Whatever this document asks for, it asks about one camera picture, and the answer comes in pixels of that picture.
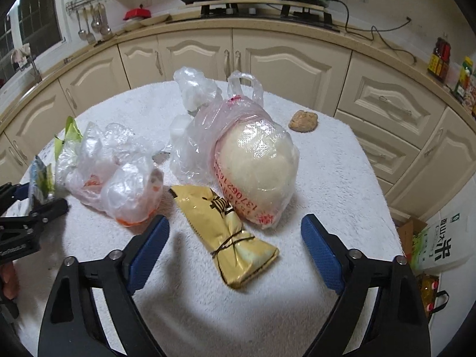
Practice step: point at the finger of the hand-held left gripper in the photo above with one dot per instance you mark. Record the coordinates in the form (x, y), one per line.
(20, 192)
(48, 210)

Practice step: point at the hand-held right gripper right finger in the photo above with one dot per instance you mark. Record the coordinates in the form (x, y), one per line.
(321, 253)

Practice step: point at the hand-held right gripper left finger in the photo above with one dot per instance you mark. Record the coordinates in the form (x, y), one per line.
(148, 253)

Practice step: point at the small printed packet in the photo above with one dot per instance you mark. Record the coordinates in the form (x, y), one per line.
(41, 180)

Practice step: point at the yellow snack wrapper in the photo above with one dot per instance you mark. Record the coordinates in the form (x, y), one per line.
(227, 238)

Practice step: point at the person's left hand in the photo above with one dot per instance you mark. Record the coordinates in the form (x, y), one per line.
(8, 282)

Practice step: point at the white towel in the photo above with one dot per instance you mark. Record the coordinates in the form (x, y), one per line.
(334, 178)

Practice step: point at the green torn wrapper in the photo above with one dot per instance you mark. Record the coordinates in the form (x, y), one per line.
(70, 134)

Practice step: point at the cardboard box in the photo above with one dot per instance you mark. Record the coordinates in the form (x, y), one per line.
(407, 234)

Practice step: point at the plastic bag with white dough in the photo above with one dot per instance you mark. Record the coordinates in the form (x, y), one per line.
(256, 160)

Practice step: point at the cooking oil bottle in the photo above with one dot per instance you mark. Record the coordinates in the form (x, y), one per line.
(431, 293)

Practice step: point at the white rice bag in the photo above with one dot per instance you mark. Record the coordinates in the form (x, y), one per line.
(442, 243)

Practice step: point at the metal faucet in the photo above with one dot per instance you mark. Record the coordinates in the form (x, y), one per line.
(35, 68)

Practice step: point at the brown round biscuit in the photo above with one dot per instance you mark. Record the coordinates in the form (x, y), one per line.
(304, 121)

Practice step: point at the pink cloth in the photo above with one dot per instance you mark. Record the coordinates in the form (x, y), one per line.
(20, 55)

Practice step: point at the window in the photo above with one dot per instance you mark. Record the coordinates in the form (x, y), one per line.
(33, 22)

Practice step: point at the small clear plastic bag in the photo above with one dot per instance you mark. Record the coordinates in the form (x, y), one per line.
(197, 89)

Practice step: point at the hanging metal spatula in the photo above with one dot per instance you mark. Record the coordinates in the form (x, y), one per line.
(81, 29)

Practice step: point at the cream lower cabinets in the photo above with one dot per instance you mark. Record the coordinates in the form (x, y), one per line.
(297, 70)

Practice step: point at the hanging metal ladle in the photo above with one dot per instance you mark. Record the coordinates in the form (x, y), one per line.
(105, 26)

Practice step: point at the metal utensil rack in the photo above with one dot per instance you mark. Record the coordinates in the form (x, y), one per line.
(89, 0)

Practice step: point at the red lidded bowl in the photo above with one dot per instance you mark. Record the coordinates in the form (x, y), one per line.
(137, 13)

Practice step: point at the white shallow bowl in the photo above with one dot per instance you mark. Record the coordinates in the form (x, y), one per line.
(156, 19)

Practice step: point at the yellow cap sauce bottle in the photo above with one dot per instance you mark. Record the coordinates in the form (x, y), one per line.
(464, 80)

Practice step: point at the dark sauce bottle red label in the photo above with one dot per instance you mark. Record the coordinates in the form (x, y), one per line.
(439, 61)

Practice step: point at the black gas stove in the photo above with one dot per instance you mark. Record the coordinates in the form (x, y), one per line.
(282, 13)

